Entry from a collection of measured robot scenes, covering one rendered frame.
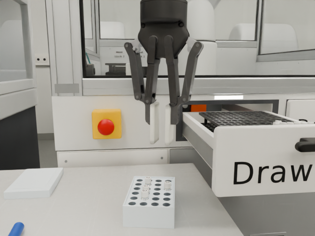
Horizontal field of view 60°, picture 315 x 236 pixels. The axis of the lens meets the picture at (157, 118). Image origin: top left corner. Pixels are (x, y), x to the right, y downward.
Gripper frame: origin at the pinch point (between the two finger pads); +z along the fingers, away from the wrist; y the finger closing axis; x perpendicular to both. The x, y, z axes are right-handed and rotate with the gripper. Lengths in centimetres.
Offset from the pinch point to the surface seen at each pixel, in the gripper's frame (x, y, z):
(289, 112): -38.2, -25.3, 3.0
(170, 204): 4.4, -3.0, 12.5
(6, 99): -47, 85, 7
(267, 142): 0.8, -17.1, 1.3
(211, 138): -4.7, -8.0, 3.1
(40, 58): -261, 251, -11
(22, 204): 7.0, 25.5, 16.4
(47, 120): -265, 250, 74
